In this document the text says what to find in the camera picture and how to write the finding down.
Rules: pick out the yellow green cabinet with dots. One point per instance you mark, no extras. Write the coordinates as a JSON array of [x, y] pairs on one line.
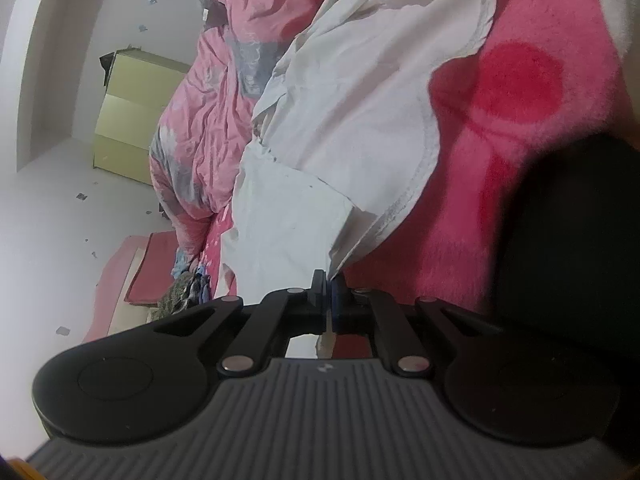
[[130, 115]]

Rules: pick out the white long-sleeve shirt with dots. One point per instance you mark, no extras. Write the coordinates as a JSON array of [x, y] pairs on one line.
[[340, 125]]

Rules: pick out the pink cream headboard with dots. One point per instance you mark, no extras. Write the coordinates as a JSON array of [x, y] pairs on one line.
[[107, 280]]

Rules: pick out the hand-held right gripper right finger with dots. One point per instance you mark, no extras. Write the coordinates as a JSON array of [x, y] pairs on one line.
[[340, 302]]

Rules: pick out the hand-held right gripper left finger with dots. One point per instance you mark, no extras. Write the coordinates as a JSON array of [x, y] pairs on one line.
[[320, 300]]

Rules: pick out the light blue cloth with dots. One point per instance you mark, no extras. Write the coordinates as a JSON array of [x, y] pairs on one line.
[[197, 280]]

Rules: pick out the olive green garment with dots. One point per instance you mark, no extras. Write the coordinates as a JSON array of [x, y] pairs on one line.
[[177, 297]]

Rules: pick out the pink grey floral duvet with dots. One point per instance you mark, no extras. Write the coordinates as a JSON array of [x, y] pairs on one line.
[[200, 125]]

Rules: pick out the dark pink cushion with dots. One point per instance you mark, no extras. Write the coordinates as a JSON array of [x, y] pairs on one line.
[[150, 270]]

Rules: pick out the pink fluffy blanket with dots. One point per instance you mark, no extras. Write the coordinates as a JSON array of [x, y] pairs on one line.
[[500, 185]]

